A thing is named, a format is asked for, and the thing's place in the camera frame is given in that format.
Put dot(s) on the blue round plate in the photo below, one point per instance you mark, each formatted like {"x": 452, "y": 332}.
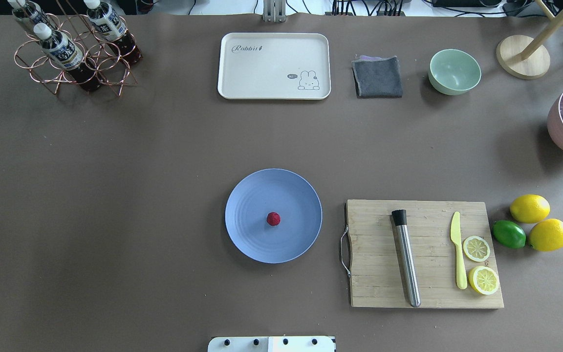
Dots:
{"x": 273, "y": 190}

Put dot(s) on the red strawberry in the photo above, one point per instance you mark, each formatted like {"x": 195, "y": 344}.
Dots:
{"x": 273, "y": 219}

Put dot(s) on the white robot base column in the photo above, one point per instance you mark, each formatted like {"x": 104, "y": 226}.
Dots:
{"x": 301, "y": 343}

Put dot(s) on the cream rabbit tray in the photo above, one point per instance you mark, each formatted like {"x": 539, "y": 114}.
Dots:
{"x": 267, "y": 66}

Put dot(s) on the steel muddler black tip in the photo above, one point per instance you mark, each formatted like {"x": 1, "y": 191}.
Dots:
{"x": 401, "y": 226}

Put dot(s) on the grey folded cloth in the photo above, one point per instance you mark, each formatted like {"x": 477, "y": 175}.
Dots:
{"x": 377, "y": 77}

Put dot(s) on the bamboo cutting board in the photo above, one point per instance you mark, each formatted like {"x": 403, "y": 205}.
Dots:
{"x": 377, "y": 277}

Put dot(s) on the yellow plastic knife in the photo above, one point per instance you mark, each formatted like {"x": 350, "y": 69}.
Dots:
{"x": 456, "y": 239}

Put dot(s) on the green bowl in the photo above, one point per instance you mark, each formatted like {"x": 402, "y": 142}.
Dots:
{"x": 454, "y": 72}

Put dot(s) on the lemon slice inner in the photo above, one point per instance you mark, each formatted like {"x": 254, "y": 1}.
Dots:
{"x": 476, "y": 249}

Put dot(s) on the lemon slice near edge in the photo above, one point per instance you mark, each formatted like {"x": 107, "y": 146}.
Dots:
{"x": 483, "y": 280}

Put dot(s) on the green lime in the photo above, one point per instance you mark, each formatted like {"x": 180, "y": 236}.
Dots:
{"x": 509, "y": 234}

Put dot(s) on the tea bottle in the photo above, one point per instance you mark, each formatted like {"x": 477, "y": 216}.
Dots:
{"x": 113, "y": 30}
{"x": 68, "y": 56}
{"x": 28, "y": 14}

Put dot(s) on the yellow lemon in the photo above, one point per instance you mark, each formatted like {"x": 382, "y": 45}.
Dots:
{"x": 547, "y": 235}
{"x": 530, "y": 208}

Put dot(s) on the wooden cup tree stand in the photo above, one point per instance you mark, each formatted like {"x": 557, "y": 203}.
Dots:
{"x": 524, "y": 57}

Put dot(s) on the aluminium frame post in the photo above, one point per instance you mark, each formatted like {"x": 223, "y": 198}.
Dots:
{"x": 274, "y": 11}

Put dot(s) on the copper wire bottle rack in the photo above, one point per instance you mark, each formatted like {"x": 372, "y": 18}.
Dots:
{"x": 100, "y": 56}

